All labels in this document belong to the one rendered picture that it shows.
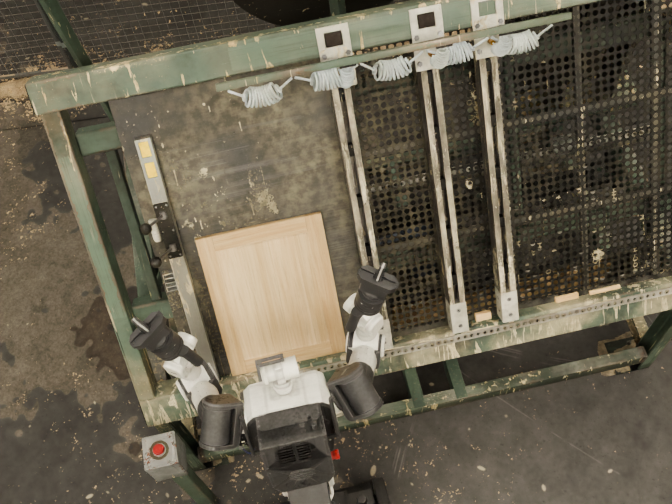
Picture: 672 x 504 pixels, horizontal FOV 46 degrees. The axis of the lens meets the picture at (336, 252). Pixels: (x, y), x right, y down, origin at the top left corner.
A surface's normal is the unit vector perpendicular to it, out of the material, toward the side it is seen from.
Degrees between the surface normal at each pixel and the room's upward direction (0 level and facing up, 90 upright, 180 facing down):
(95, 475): 0
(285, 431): 23
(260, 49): 55
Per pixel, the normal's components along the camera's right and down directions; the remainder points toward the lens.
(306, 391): -0.14, -0.77
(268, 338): 0.14, 0.42
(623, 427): -0.06, -0.48
